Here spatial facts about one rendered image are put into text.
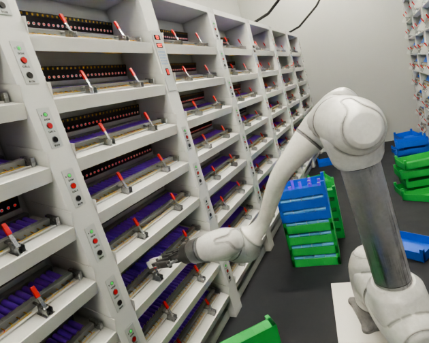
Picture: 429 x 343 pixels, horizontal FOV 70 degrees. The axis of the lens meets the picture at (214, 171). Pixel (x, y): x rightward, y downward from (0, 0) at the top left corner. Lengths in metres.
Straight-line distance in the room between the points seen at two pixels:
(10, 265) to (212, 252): 0.57
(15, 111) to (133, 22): 0.80
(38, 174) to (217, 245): 0.58
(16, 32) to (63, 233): 0.59
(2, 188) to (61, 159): 0.19
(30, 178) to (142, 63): 0.84
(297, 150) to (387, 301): 0.49
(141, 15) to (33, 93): 0.72
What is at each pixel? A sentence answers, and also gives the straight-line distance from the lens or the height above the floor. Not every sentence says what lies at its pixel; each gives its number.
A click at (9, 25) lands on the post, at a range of 1.12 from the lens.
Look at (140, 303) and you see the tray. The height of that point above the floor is 0.54.
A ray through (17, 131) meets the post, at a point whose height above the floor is 1.25.
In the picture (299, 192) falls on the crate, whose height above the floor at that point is 0.51.
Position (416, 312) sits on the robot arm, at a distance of 1.06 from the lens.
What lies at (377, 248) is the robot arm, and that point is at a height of 0.68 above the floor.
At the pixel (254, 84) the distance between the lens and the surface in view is 2.82.
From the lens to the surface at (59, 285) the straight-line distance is 1.13.
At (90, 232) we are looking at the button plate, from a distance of 1.09.
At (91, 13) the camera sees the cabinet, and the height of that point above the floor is 1.70.
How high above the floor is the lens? 1.16
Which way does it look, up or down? 12 degrees down
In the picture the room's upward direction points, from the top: 16 degrees counter-clockwise
